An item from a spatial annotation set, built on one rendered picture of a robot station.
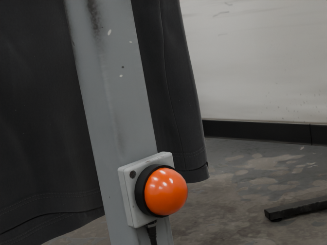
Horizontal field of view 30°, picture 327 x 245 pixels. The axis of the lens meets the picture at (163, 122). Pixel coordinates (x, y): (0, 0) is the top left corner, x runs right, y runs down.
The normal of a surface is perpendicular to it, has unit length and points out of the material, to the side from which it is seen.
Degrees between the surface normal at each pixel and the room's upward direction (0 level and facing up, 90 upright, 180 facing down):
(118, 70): 90
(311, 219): 0
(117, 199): 90
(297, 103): 90
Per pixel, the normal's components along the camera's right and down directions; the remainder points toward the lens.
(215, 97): -0.75, 0.25
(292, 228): -0.17, -0.97
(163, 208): -0.03, 0.63
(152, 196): -0.43, 0.08
